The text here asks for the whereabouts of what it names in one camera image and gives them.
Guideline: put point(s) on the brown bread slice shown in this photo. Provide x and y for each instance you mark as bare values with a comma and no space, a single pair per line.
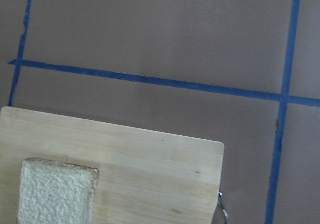
54,192

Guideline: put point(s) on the wooden cutting board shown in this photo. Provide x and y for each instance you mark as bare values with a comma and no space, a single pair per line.
145,177

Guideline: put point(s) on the metal cutting board handle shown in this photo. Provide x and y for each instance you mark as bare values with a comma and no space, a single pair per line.
223,209

